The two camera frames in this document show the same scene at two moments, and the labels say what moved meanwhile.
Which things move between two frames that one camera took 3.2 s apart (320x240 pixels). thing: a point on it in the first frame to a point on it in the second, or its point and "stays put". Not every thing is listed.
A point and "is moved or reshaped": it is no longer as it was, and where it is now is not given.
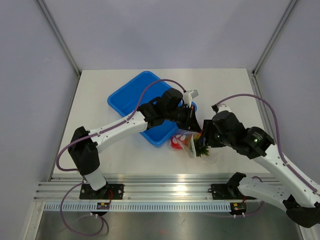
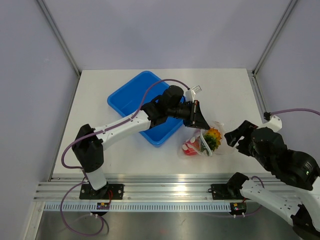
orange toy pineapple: x=201 y=148 is moved or reshaped
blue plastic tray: x=126 y=99 stays put
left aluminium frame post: x=56 y=30 stays put
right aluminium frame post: x=272 y=39 stays put
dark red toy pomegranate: x=177 y=142 to x=191 y=146
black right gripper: x=208 y=127 to x=243 y=129
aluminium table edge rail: x=138 y=188 stays put
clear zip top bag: x=189 y=142 is moved or reshaped
